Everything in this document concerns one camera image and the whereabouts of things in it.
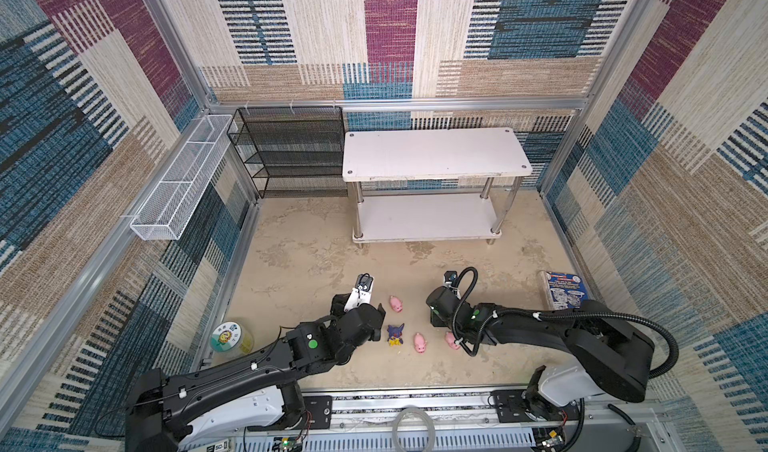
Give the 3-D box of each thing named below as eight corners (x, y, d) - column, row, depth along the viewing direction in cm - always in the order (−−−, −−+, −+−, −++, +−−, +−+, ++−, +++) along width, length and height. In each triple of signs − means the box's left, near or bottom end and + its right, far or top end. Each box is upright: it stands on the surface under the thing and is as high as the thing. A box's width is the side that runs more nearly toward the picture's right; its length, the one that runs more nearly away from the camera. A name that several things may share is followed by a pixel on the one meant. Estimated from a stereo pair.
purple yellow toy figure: (387, 346, 85) (387, 340, 81) (387, 329, 88) (387, 323, 84) (404, 346, 85) (405, 340, 81) (403, 329, 88) (404, 323, 84)
